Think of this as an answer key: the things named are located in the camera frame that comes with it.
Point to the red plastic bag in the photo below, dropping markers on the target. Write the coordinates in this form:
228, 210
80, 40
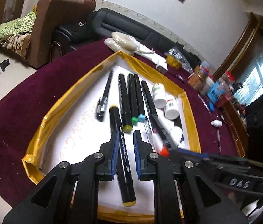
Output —
222, 99

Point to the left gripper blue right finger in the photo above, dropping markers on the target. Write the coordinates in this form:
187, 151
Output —
144, 170

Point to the white papers stack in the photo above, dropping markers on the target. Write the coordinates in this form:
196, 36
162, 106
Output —
151, 55

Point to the amber jar with contents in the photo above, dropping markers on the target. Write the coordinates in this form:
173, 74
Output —
195, 81

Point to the clear jar red lid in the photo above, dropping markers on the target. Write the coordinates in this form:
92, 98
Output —
228, 78

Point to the black marker teal cap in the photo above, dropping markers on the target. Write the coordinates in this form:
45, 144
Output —
141, 108

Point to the black marker yellow ends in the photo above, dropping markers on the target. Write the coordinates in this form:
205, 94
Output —
124, 105

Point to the brown armchair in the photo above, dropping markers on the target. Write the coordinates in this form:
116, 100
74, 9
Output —
34, 48

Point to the white tube bottle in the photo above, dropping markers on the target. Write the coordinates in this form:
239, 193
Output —
174, 135

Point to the white supplement jar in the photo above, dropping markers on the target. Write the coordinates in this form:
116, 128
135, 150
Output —
207, 86

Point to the blue-red lid jar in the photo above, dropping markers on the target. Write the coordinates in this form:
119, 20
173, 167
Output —
205, 69

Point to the wrapped round cakes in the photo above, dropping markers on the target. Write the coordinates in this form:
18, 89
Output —
121, 42

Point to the black leather sofa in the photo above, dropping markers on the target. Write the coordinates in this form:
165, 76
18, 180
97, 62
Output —
101, 24

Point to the black marker pink cap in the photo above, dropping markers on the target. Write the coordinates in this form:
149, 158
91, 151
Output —
152, 113

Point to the yellow-rimmed white tray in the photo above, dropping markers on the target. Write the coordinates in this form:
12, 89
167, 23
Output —
50, 202

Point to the dark red table cloth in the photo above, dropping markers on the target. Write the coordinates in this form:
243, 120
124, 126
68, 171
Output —
22, 110

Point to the clear ballpoint pen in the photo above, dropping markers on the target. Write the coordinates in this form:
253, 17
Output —
204, 103

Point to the black clip pen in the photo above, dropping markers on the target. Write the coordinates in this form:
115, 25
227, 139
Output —
102, 102

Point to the black marker yellow cap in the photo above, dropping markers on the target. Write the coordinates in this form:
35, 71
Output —
124, 175

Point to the white bottle red label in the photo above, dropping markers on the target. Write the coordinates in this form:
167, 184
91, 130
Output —
171, 110

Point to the white pill bottle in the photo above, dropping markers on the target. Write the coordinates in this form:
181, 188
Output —
159, 95

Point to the green patterned cushion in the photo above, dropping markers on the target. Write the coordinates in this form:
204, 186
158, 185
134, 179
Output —
18, 26

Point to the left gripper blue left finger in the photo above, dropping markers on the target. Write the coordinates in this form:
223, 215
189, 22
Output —
107, 169

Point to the white power adapter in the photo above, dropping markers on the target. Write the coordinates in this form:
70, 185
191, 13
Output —
162, 67

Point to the black marker green cap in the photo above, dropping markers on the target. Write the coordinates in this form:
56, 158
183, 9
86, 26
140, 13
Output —
132, 99

